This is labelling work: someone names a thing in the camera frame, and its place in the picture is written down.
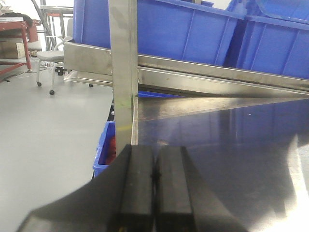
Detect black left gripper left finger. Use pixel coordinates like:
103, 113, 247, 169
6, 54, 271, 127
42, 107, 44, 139
18, 145, 154, 232

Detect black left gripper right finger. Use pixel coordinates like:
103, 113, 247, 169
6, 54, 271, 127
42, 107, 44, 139
155, 146, 246, 232

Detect stainless steel shelf rack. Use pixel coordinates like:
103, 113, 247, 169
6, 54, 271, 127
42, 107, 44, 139
64, 0, 309, 232

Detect lower blue bin red items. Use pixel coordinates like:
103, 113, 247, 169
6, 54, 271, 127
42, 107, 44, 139
93, 121, 115, 178

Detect white rolling stool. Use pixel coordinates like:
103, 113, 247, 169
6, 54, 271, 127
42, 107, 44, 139
36, 18, 73, 95

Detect blue plastic bin left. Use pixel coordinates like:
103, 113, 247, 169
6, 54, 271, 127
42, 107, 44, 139
73, 0, 243, 66

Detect blue plastic bin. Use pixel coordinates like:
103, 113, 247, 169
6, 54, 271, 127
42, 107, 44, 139
225, 0, 309, 79
73, 0, 243, 66

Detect blue plastic bin right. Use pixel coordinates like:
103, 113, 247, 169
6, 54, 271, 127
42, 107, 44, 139
225, 0, 309, 79

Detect cardboard box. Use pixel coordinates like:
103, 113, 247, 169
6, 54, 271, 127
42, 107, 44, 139
0, 41, 25, 59

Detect red metal workbench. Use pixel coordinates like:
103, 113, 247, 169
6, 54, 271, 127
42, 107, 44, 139
0, 17, 41, 82

